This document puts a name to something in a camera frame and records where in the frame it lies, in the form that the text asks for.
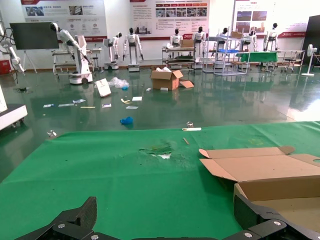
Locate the small white scrap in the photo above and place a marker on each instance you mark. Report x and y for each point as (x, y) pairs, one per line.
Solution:
(148, 89)

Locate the white workbench trolley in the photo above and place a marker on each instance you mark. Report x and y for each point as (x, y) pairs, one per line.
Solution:
(65, 52)

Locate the white paper slip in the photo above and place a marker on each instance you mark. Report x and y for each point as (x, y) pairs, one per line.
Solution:
(132, 107)

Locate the bent white humanoid robot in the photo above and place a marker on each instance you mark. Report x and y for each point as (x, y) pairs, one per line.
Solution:
(115, 45)

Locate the white and brown box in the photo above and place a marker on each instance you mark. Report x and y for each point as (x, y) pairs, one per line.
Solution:
(103, 87)

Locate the grey metal table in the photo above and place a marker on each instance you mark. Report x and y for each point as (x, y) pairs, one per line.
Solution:
(291, 51)

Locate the flat brown cardboard box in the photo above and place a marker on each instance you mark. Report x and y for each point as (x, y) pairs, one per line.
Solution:
(236, 35)

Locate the blue plastic tray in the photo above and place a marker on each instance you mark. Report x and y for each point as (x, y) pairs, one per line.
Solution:
(227, 51)

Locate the crumpled blue glove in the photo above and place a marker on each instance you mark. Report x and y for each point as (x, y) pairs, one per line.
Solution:
(127, 120)

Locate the green covered table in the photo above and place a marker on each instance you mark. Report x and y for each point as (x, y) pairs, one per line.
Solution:
(260, 57)

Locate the wall poster with photo row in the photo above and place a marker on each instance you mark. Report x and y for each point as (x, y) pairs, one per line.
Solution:
(145, 15)

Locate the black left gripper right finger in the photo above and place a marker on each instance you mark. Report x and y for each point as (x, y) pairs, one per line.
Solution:
(250, 215)

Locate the wall poster with building photos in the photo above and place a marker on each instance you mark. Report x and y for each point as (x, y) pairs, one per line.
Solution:
(287, 15)

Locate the leaning white humanoid robot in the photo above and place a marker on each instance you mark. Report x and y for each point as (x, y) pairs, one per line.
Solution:
(80, 50)

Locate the white pedestal fan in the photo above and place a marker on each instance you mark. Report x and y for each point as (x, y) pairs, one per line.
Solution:
(311, 49)

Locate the white paper sheet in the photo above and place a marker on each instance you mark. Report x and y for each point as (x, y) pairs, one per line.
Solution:
(137, 98)

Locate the white industrial robot arm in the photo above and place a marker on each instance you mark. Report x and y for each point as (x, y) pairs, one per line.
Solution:
(15, 59)

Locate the curved yellow strip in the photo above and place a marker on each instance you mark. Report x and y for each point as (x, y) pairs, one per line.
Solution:
(126, 101)

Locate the black round stool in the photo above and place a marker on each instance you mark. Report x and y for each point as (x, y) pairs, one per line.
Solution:
(95, 58)
(288, 60)

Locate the flat cardboard piece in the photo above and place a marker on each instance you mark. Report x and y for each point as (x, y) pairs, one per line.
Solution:
(187, 84)

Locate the grey metal rack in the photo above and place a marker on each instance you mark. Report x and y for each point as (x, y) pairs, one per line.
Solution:
(225, 38)

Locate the metal shelf cart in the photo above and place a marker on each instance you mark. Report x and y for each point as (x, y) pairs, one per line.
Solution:
(175, 60)

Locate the black display screen on stand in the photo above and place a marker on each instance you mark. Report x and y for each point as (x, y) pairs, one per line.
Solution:
(32, 35)

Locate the thin wooden stick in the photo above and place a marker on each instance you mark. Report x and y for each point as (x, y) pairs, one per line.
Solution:
(186, 140)

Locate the closed brown cardboard box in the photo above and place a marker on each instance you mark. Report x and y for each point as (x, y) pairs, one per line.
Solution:
(187, 43)

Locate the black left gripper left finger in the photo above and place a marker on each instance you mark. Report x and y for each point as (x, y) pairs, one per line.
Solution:
(85, 217)

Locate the wall poster with round icons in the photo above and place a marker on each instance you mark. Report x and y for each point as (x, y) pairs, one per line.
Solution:
(50, 12)

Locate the small plastic packet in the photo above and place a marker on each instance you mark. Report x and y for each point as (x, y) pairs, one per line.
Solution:
(79, 101)
(48, 105)

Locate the clear plastic bag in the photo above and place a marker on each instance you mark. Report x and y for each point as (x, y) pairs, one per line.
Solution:
(117, 82)

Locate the black wall panel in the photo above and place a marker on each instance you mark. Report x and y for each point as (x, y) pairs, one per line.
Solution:
(313, 32)

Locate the large open cardboard carton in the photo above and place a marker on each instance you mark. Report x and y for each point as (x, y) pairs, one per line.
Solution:
(162, 82)

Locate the long plastic packet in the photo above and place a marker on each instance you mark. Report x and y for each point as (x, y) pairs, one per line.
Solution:
(66, 105)

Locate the small blue wrapper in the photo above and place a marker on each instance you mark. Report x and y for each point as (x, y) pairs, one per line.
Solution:
(125, 87)

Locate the white mobile platform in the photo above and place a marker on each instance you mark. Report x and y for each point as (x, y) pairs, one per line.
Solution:
(12, 113)

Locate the small white box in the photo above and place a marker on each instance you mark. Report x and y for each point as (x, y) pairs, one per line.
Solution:
(164, 89)

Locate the open brown cardboard box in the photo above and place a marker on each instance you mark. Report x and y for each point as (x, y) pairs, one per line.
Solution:
(262, 167)

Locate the straight yellow strip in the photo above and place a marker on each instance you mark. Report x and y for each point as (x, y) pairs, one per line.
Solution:
(87, 107)

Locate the small printed card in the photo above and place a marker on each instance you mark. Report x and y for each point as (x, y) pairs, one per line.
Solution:
(106, 105)

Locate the dark floor debris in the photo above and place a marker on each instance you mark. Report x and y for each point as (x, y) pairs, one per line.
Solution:
(23, 89)

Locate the red box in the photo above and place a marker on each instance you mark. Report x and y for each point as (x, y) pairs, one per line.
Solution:
(5, 67)

